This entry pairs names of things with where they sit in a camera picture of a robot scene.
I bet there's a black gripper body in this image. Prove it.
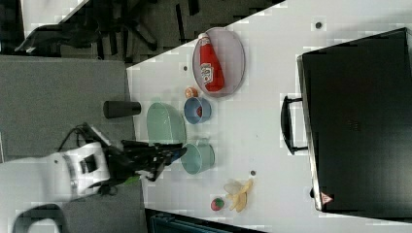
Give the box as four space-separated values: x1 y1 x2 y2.
106 140 155 184

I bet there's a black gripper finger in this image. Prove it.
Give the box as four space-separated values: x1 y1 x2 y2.
150 144 188 159
143 160 171 182

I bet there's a black silver toaster oven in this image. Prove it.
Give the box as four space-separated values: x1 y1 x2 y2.
296 27 412 222

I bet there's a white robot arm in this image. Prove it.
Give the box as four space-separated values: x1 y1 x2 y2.
1 141 187 233

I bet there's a green slotted spatula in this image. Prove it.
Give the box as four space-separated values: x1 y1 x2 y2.
124 176 140 185

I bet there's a blue bowl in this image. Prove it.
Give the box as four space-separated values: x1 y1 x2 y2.
184 97 212 124

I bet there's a black cylinder cup upper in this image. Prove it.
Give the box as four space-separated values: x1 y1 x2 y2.
103 101 141 118

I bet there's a red strawberry in bowl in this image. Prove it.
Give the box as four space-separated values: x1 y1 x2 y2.
196 107 203 117

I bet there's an orange slice toy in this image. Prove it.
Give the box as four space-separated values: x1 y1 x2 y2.
185 87 198 98

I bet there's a red strawberry on table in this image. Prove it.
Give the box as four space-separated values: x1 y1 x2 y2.
211 197 224 212

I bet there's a peeled banana toy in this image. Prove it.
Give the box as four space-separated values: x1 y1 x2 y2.
223 179 254 213

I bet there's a red ketchup bottle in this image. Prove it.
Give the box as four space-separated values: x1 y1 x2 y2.
199 33 224 92

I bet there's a grey oval plate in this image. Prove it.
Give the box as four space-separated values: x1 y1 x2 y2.
192 27 245 98

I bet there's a black office chair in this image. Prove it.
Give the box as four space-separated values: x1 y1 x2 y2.
14 0 159 59

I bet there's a green cup with handle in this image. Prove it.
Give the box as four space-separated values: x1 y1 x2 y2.
180 138 215 175

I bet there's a blue metal frame rail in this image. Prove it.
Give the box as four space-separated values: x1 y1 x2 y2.
144 208 270 233

